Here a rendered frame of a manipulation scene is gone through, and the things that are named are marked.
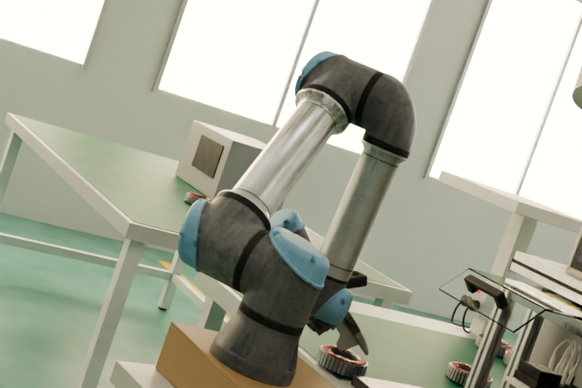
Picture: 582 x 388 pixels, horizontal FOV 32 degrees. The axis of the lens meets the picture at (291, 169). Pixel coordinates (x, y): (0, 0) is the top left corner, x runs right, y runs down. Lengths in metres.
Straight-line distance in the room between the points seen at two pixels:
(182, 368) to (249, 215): 0.28
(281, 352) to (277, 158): 0.36
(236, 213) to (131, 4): 4.61
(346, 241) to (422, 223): 5.64
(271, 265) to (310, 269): 0.06
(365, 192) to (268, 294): 0.35
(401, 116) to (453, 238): 5.88
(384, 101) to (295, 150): 0.20
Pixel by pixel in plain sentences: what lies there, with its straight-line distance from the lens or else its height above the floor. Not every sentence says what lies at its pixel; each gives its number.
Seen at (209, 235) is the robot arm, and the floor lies 1.02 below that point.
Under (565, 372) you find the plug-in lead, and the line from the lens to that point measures 2.20.
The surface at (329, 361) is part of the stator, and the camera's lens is 2.19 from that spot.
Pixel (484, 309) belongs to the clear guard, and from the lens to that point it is 1.99.
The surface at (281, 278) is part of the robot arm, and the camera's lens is 1.66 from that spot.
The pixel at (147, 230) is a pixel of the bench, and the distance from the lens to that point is 3.11.
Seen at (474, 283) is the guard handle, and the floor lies 1.05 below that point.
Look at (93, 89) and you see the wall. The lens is 6.27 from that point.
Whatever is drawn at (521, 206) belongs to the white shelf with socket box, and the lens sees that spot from 2.82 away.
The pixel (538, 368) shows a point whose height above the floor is 0.92.
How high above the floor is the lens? 1.30
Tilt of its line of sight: 5 degrees down
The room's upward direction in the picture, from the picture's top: 19 degrees clockwise
